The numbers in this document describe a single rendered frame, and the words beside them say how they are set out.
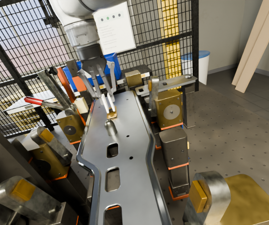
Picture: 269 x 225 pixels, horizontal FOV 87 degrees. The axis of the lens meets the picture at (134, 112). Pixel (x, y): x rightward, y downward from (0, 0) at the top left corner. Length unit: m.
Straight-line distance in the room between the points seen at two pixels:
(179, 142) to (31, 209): 0.34
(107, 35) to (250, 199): 0.99
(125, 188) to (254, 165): 0.57
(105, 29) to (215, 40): 2.88
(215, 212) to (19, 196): 0.28
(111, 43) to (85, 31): 0.59
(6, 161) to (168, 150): 0.35
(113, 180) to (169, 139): 0.17
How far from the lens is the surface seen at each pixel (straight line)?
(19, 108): 1.06
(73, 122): 0.57
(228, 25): 3.75
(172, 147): 0.41
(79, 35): 0.46
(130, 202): 0.30
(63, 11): 0.47
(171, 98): 0.48
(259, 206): 0.26
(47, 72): 0.54
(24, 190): 0.32
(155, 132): 0.71
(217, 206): 0.20
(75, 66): 0.82
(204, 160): 0.73
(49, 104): 0.58
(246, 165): 0.75
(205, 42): 3.53
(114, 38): 1.04
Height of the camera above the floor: 1.26
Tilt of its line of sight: 30 degrees down
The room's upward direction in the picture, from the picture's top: 15 degrees counter-clockwise
